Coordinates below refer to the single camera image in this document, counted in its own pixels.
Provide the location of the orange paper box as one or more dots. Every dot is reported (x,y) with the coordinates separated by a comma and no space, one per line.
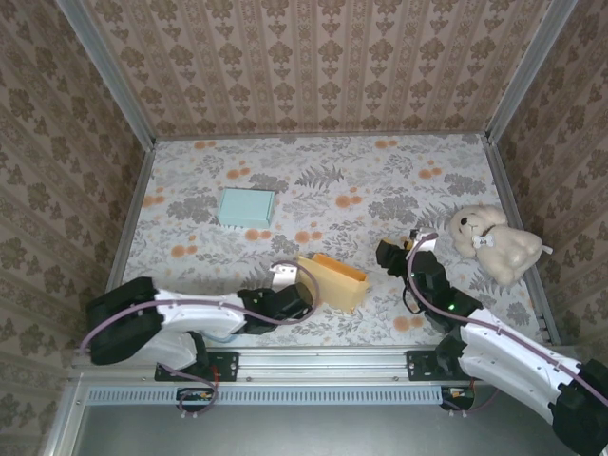
(342,294)

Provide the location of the teal paper box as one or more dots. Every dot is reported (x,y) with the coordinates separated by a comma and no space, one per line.
(244,206)

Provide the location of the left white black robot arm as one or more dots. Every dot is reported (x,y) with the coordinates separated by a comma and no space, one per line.
(199,309)

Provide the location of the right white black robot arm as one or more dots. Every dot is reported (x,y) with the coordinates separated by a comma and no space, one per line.
(513,361)

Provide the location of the cream plush dog toy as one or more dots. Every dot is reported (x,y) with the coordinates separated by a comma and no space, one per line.
(503,247)

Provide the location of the small black electronics board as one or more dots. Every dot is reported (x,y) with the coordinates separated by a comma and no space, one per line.
(197,399)
(458,398)

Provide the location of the grey metal sheet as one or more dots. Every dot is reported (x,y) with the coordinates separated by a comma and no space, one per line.
(309,432)

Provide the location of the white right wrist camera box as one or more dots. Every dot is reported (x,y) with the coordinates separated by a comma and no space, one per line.
(425,242)

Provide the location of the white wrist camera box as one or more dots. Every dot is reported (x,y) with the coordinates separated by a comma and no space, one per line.
(425,242)
(285,275)

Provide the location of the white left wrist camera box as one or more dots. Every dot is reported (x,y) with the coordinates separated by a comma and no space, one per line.
(285,275)

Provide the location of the aluminium mounting rail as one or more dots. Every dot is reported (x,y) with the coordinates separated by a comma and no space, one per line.
(323,363)

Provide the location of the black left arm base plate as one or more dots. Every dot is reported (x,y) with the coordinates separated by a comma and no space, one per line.
(228,366)

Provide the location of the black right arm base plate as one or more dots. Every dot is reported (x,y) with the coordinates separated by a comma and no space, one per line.
(420,366)

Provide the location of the aluminium side rail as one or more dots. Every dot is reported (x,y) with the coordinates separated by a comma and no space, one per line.
(126,237)
(506,190)

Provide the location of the aluminium frame post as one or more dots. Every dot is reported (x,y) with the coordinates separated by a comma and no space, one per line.
(527,71)
(108,71)

